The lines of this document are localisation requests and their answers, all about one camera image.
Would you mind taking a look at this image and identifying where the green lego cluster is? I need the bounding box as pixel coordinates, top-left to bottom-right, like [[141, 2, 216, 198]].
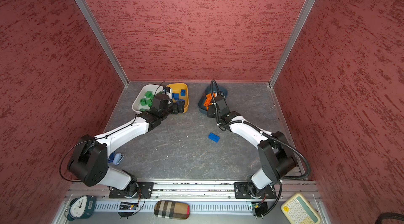
[[140, 98, 147, 106], [146, 99, 153, 107]]

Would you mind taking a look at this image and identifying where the orange lego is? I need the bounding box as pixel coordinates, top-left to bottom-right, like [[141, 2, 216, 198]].
[[206, 92, 217, 98], [204, 97, 212, 107]]

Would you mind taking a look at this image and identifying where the green lego cluster top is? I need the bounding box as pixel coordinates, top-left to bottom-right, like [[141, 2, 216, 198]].
[[140, 98, 147, 106]]

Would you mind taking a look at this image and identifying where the blue lego pair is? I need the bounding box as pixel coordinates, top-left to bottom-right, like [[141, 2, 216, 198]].
[[208, 133, 220, 143]]

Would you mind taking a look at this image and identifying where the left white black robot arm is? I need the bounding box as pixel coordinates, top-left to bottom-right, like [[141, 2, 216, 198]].
[[67, 88, 188, 190]]

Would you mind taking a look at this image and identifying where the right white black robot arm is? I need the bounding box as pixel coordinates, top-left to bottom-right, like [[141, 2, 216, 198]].
[[205, 92, 297, 197]]

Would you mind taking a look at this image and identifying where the teal rectangular container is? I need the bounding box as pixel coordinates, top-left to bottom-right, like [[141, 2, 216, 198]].
[[198, 86, 217, 115]]

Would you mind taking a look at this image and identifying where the white rectangular container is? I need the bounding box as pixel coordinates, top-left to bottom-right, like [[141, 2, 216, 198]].
[[132, 84, 163, 113]]

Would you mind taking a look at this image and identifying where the yellow rectangular container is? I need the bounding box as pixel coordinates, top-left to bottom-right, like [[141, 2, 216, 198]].
[[167, 83, 189, 113]]

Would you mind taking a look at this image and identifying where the light blue small object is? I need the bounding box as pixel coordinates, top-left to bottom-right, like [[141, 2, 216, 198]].
[[113, 152, 125, 166]]

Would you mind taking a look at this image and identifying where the blue stapler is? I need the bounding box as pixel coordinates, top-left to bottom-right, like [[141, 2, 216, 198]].
[[107, 152, 115, 164]]

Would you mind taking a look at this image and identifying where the plaid fabric pouch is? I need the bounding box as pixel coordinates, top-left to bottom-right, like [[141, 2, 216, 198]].
[[154, 200, 190, 220]]

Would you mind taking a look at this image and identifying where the yellow green calculator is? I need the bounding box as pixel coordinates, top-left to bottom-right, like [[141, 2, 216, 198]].
[[281, 193, 322, 224]]

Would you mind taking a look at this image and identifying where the green analog clock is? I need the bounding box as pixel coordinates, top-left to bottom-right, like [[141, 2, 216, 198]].
[[66, 195, 96, 221]]

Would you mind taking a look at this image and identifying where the black corrugated cable hose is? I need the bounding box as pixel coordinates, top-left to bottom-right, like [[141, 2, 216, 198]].
[[210, 79, 311, 217]]

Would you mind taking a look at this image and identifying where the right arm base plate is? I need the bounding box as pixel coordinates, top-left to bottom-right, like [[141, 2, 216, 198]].
[[234, 182, 277, 199]]

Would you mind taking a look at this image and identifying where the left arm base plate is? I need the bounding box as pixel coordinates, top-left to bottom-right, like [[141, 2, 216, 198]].
[[109, 182, 154, 199]]

